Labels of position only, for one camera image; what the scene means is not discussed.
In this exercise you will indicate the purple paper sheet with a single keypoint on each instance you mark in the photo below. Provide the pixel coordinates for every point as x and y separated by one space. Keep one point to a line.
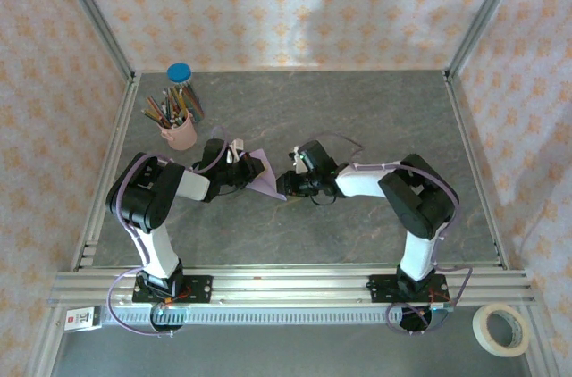
268 187

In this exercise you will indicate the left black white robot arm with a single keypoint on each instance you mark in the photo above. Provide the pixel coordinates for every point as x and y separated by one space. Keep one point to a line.
156 252

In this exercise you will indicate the pink pencil cup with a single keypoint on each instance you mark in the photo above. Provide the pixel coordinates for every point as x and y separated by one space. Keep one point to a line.
181 136

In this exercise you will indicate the coloured pencil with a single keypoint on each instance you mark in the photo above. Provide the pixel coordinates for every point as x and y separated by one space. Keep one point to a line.
158 109
154 116
178 102
169 103

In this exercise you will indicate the clear pencil tube blue lid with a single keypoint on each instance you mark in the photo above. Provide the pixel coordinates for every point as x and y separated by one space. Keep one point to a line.
179 72

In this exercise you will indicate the white label card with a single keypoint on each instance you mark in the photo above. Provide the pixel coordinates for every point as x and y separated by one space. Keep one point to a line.
80 319

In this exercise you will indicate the masking tape roll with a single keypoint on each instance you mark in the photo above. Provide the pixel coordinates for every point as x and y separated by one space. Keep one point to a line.
480 328

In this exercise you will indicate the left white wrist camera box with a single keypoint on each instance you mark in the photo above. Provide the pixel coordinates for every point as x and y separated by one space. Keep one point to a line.
234 151

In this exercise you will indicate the long aluminium mounting rail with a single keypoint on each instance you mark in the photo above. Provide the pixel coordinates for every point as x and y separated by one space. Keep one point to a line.
290 287

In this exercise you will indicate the aluminium table side rail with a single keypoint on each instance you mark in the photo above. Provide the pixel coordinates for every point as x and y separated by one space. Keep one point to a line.
117 136
462 127

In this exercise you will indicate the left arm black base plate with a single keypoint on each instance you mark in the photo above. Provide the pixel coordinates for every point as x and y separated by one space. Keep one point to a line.
201 287

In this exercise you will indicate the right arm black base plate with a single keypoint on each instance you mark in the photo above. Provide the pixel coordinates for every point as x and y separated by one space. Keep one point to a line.
380 287

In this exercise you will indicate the aluminium frame post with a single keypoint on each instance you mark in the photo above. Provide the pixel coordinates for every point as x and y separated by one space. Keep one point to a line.
487 10
94 10

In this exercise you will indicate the aluminium frame bar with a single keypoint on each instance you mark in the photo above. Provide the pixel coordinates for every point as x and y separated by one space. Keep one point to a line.
538 341
47 341

